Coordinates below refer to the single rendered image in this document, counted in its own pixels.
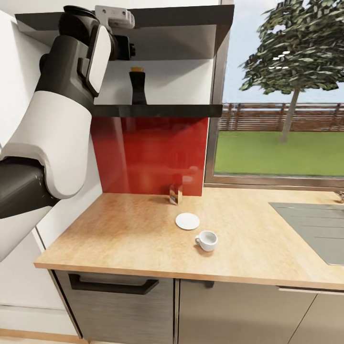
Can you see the saucer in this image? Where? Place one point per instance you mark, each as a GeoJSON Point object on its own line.
{"type": "Point", "coordinates": [187, 221]}

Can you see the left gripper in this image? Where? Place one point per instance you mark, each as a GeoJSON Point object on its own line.
{"type": "Point", "coordinates": [122, 49]}

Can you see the fixed window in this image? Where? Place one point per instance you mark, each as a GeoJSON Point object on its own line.
{"type": "Point", "coordinates": [279, 74]}

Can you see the coffee cup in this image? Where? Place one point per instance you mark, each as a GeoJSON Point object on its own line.
{"type": "Point", "coordinates": [207, 240]}

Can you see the drop in sink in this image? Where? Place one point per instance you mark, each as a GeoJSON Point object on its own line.
{"type": "Point", "coordinates": [320, 225]}

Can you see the countertop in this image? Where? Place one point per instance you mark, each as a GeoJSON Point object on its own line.
{"type": "Point", "coordinates": [136, 234]}

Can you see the cabinet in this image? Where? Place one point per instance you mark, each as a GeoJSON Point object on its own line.
{"type": "Point", "coordinates": [219, 312]}

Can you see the bottle of coffee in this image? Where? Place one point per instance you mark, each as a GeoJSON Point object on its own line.
{"type": "Point", "coordinates": [137, 77]}

